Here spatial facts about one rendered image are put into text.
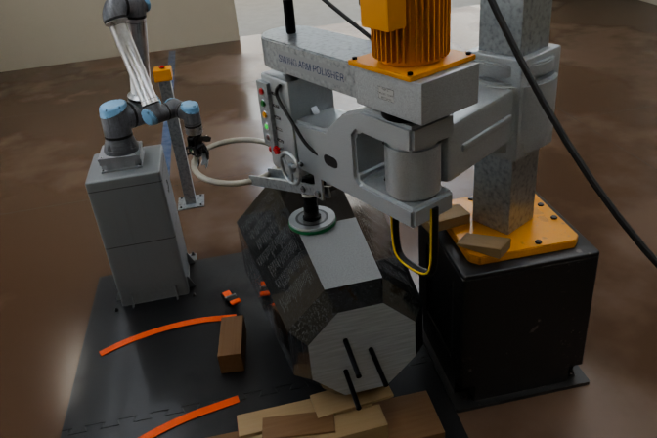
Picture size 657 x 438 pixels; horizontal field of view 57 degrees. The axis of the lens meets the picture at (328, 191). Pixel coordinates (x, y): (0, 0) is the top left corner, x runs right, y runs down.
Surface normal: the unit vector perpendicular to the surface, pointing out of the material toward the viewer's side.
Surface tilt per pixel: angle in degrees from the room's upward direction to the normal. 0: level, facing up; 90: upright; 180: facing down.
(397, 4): 90
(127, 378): 0
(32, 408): 0
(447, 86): 90
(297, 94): 90
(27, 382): 0
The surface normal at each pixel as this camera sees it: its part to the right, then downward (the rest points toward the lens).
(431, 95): 0.61, 0.33
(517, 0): -0.76, 0.36
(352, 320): 0.22, 0.45
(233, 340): -0.08, -0.88
